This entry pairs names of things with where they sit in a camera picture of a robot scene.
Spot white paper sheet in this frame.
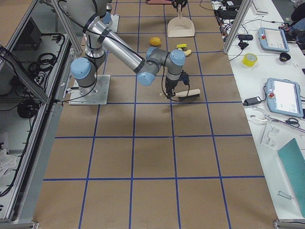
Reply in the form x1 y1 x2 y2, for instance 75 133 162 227
260 122 305 151

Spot teach pendant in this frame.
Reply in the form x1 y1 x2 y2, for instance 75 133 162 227
258 27 290 52
265 78 304 118

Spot white plastic dustpan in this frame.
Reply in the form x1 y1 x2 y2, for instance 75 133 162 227
167 5 195 38

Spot white hand brush black bristles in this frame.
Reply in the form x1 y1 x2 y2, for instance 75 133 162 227
172 89 201 100

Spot orange yellow potato lump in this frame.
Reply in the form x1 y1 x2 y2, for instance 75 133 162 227
149 37 161 47

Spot teal board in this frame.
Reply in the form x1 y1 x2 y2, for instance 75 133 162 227
277 138 305 209

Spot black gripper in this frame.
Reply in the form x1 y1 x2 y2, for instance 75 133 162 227
165 80 178 98
172 0 187 6

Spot black power adapter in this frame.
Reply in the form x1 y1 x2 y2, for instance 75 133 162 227
243 96 263 106

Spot yellow green sponge piece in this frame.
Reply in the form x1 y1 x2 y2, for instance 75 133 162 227
176 43 187 49

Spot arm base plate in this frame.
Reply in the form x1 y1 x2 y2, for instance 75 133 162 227
69 74 111 105
103 14 120 32

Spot yellow tape roll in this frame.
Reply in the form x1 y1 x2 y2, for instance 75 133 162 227
242 53 258 68

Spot black scissors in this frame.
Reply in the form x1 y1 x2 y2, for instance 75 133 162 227
285 117 300 128

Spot pale curved melon rind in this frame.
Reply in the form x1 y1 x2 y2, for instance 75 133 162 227
184 50 192 57

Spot upper teach pendant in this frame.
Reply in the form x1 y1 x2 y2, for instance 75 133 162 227
258 27 290 52

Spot aluminium frame post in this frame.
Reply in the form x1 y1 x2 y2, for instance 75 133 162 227
223 0 252 54

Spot lower teach pendant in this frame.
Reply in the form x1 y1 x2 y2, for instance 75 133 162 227
265 78 304 118

